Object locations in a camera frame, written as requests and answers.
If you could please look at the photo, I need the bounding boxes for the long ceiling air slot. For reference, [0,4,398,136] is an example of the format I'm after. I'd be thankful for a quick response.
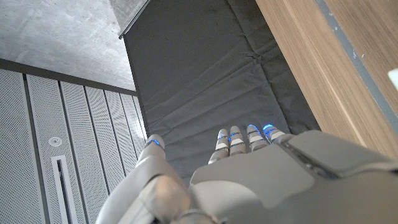
[50,154,79,224]

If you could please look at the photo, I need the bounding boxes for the black backdrop curtain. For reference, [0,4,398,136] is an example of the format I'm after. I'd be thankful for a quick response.
[123,0,321,184]

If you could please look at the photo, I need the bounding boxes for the white napkin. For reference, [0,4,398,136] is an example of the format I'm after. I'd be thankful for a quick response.
[387,67,398,91]

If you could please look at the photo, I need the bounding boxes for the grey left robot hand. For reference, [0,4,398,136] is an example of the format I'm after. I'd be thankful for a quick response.
[95,123,398,224]

